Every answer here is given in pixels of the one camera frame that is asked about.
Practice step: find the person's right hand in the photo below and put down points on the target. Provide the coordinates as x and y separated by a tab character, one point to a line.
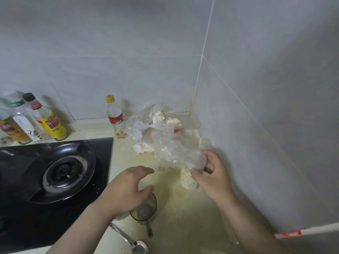
217	185

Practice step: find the person's left hand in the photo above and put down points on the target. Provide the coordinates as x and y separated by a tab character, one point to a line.
124	193

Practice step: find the dark tinted drinking glass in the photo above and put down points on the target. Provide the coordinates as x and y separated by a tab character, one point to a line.
144	211

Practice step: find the clear plastic oat jar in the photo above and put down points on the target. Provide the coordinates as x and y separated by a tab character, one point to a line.
186	179

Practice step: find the metal spoon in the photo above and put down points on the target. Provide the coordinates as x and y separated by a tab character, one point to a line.
137	247

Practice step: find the person's left forearm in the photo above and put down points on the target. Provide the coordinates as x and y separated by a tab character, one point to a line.
82	230

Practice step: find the person's right forearm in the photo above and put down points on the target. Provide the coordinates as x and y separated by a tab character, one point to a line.
251	230

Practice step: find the black glass gas stove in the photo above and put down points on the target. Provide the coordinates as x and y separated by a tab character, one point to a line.
100	150

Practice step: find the crumpled white tissue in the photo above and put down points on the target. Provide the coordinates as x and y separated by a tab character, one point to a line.
158	116
141	147
173	121

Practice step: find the black round stove burner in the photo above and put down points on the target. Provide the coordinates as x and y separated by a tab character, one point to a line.
65	171

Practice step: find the clear plastic bag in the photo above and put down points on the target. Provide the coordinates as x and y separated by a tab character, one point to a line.
166	145

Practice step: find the yellow cap red label bottle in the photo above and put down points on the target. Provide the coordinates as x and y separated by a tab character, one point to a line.
115	119

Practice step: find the red sticker strip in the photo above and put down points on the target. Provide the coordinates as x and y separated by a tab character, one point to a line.
287	233

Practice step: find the yellow label vinegar bottle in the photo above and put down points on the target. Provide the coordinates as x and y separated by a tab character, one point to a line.
51	124

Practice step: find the white cap green band bottle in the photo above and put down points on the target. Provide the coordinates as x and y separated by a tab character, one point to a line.
22	124

